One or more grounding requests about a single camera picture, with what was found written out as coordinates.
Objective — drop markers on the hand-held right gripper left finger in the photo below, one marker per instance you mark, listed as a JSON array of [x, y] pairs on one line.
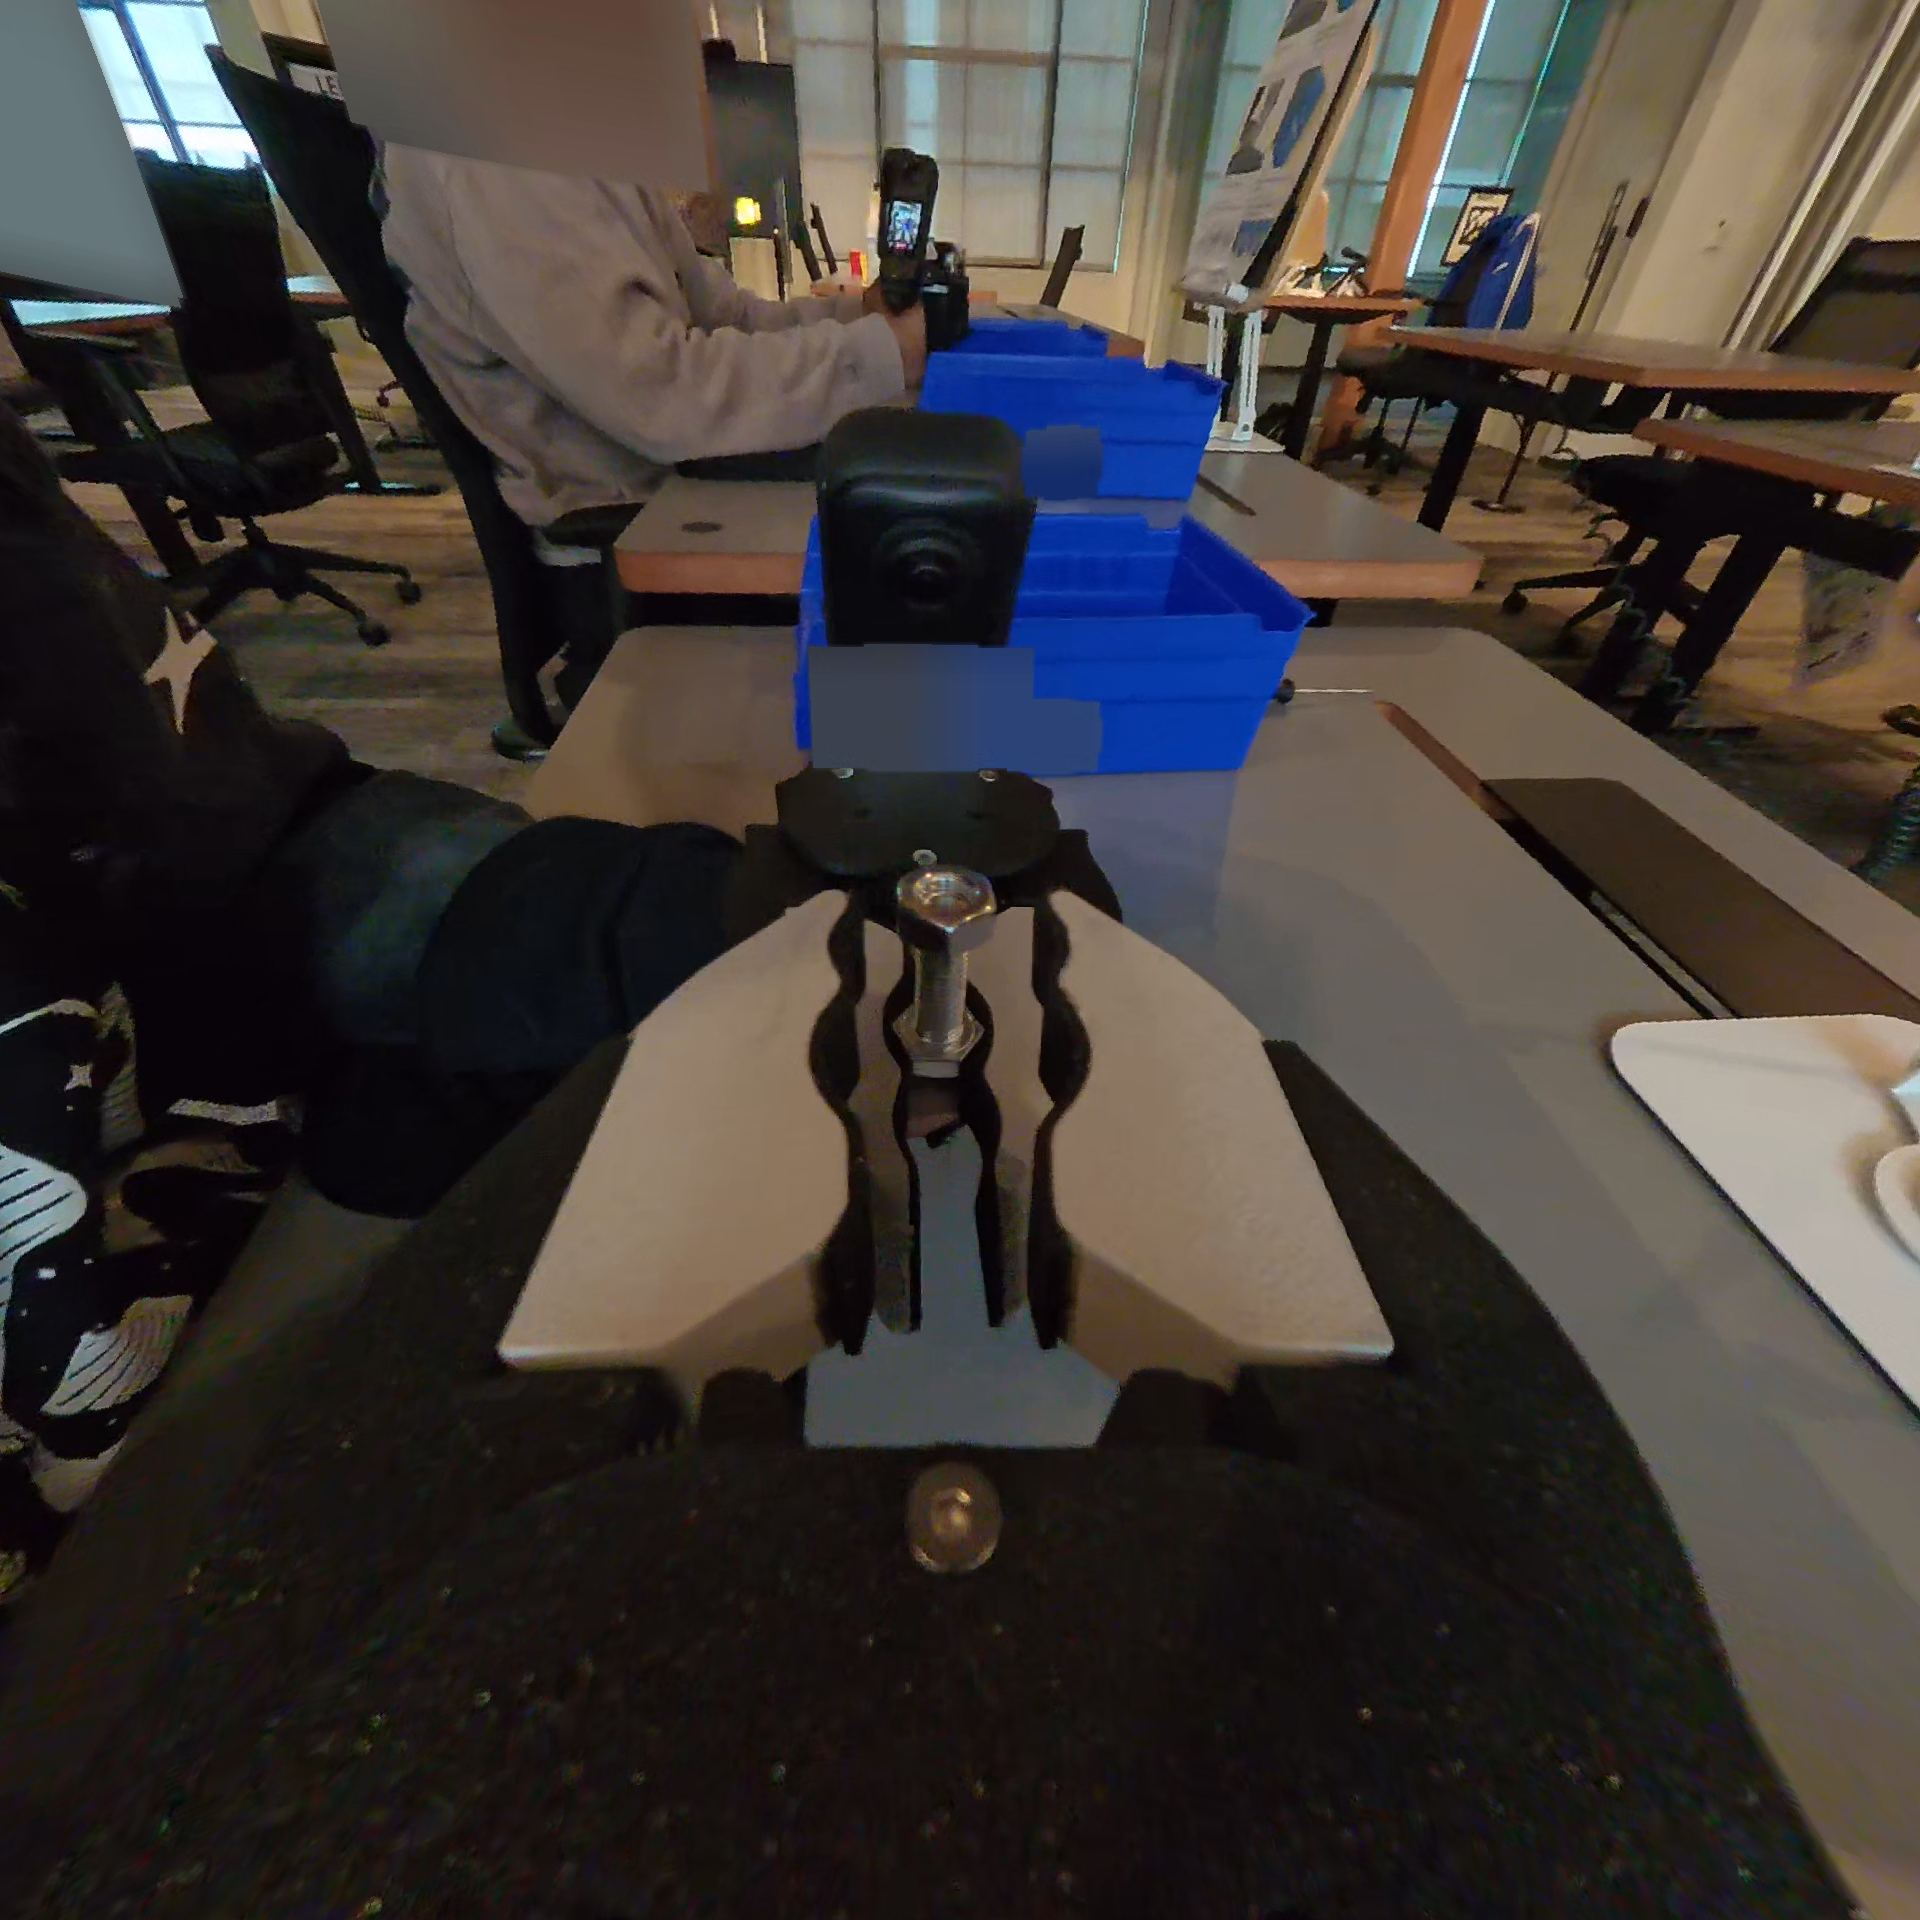
[[674, 1184]]

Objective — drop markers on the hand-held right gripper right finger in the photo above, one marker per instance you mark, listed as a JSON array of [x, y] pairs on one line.
[[1201, 1184]]

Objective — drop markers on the silver hex bolt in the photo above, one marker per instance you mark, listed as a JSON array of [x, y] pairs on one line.
[[945, 984]]

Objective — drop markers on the silver hex nut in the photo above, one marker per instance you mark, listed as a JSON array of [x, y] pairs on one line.
[[937, 1058]]

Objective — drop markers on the blue plastic bin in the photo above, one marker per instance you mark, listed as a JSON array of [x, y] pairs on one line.
[[1185, 676], [1124, 422], [1036, 338]]

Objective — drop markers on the person's left forearm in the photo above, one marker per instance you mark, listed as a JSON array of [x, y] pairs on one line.
[[569, 930]]

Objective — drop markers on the loose metal bolt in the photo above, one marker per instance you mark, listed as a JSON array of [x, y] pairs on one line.
[[1329, 692]]

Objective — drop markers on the white flat tray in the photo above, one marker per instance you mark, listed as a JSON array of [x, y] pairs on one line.
[[1723, 1110]]

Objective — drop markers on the grey wood-edged desk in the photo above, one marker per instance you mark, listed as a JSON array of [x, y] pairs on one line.
[[1350, 525]]

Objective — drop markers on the white poster stand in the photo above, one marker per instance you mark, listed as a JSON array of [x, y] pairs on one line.
[[1242, 375]]

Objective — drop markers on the black display panel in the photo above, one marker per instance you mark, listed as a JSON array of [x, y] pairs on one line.
[[750, 135]]

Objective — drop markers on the person's dark patterned clothing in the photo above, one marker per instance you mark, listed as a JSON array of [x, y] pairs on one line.
[[120, 750]]

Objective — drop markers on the printed poster board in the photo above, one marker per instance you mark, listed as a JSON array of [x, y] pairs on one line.
[[1276, 135]]

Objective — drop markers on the blue bag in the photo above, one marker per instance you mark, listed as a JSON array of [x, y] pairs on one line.
[[1483, 277]]

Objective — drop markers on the black office chair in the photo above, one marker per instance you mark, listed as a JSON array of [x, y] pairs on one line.
[[316, 196], [224, 301], [1651, 495]]

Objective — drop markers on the wooden pillar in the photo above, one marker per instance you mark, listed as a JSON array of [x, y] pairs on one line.
[[1418, 135]]

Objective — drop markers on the brown desk black legs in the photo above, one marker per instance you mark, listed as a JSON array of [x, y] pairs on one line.
[[1651, 360], [1799, 450]]

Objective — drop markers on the black mesh chair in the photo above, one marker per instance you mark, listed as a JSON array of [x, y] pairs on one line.
[[1860, 293]]

